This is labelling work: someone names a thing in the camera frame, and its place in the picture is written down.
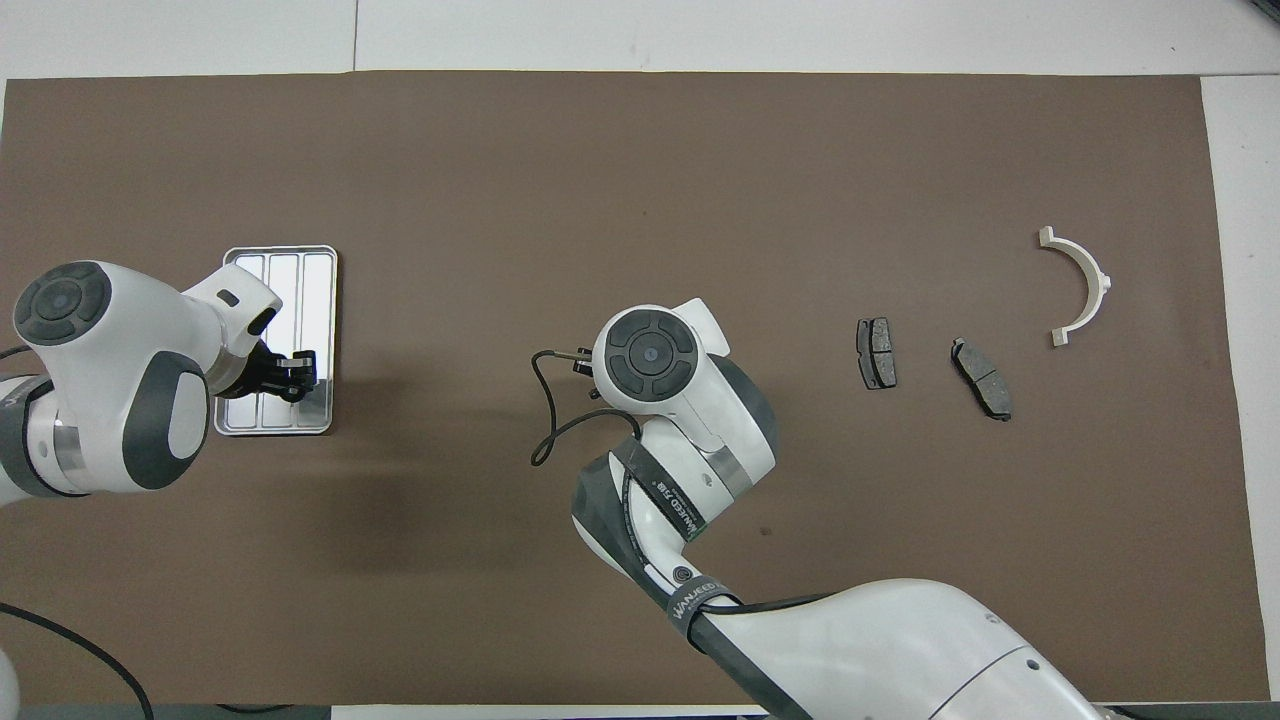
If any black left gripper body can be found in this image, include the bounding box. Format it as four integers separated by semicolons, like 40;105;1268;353
215;340;286;401

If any silver ribbed metal tray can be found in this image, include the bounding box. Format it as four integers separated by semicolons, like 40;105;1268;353
213;244;339;437

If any brown table mat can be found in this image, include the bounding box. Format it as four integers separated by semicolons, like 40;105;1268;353
0;70;1272;707

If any short grey brake pad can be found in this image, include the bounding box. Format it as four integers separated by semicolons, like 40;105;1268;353
856;317;898;391

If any long grey brake pad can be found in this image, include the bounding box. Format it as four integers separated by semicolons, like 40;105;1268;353
950;338;1013;422

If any white half-ring bracket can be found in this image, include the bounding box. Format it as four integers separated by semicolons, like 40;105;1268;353
1038;226;1113;348

